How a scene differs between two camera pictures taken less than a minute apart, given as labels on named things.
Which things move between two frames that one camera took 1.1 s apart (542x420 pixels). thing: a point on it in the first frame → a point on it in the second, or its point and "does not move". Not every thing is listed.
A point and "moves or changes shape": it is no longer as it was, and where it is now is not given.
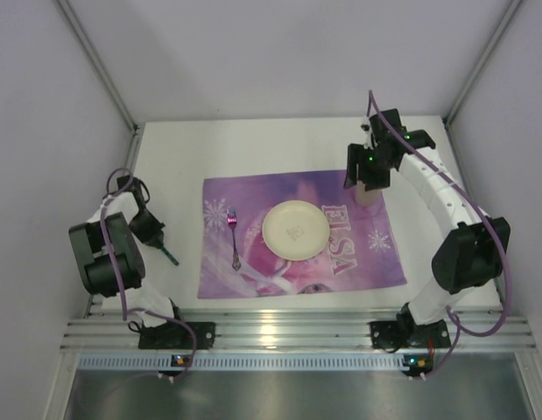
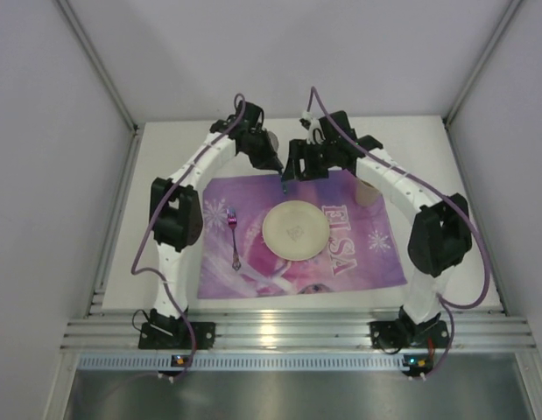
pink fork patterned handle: x=232 y=220 does not move
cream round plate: x=296 y=230 does not move
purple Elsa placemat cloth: x=235 y=262 does not move
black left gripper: x=156 y=236 → x=262 y=153
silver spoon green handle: x=171 y=257 moves or changes shape
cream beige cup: x=366 y=197 does not move
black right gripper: x=364 y=171 → x=306 y=159
